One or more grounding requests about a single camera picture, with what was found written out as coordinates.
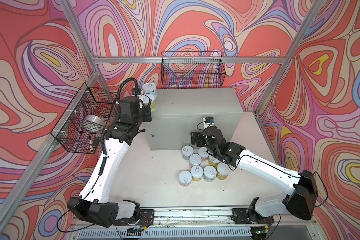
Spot can red label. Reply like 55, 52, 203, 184
142, 83, 157, 98

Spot can green yellow label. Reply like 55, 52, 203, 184
139, 93, 157, 112

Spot can pink label back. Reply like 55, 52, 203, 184
198, 147, 209, 162

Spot black marker pen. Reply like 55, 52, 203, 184
89, 136, 93, 152

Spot can pink label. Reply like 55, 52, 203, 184
178, 171, 192, 187
198, 147, 209, 162

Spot grey metal cabinet box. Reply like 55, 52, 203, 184
142, 88, 244, 151

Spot black wire basket left wall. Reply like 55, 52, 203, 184
51, 83, 116, 154

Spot can orange label plastic lid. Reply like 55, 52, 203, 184
216, 163, 231, 180

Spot aluminium rail front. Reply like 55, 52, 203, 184
71, 205, 316, 229

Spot black wire basket wall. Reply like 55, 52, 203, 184
51, 83, 116, 154
161, 50, 226, 89

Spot can blue green label front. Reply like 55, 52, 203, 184
203, 166, 217, 182

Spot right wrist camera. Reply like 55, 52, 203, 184
204, 117, 214, 125

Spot can blue label back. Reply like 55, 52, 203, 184
182, 145, 194, 161

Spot black wire basket back wall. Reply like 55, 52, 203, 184
161, 50, 226, 89

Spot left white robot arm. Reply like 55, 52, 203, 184
67, 78, 152, 228

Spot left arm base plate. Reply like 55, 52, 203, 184
114, 209, 155, 227

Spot can yellow label right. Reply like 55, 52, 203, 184
208, 156, 221, 169

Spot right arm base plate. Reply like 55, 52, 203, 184
231, 208, 275, 225

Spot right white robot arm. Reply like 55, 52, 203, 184
191, 126, 318, 222

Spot can yellow label front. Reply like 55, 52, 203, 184
191, 166, 204, 182

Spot can plain lid centre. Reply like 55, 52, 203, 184
189, 154, 202, 168

